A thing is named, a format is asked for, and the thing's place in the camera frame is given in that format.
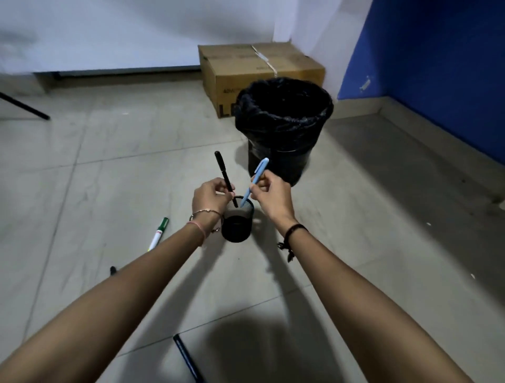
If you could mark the black trash bin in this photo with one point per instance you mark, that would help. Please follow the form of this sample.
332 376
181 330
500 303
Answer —
281 161

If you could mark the green and white marker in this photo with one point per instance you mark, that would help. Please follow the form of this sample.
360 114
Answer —
158 233

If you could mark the person's right fingers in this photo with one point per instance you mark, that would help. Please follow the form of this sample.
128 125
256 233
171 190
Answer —
261 184

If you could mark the dark blue pen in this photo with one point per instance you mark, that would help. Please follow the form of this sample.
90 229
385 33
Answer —
187 359

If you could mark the black tripod leg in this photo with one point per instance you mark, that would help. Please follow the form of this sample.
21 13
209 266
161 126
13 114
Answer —
23 105

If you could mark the black bin liner bag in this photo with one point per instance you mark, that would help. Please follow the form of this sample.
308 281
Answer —
285 110

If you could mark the black mesh pen holder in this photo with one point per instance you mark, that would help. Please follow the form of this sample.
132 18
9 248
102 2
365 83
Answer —
237 225

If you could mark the person's right hand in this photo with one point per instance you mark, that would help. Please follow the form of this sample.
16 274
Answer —
275 199

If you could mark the pink thread wristband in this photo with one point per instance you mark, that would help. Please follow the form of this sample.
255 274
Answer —
197 229

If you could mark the person's left hand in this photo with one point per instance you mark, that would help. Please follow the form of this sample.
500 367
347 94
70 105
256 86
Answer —
208 199

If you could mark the brown cardboard box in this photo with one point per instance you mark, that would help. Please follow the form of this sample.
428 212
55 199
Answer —
244 75

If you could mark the light blue pen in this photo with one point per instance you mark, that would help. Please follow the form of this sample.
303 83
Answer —
254 179

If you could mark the person's right forearm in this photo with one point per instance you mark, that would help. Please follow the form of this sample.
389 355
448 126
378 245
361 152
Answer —
367 311

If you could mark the person's left fingers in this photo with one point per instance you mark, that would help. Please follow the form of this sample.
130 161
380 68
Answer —
225 184

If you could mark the person's left forearm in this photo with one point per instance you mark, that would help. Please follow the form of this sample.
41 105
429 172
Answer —
100 307

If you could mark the black thread wristband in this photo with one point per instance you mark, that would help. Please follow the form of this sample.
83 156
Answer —
291 236

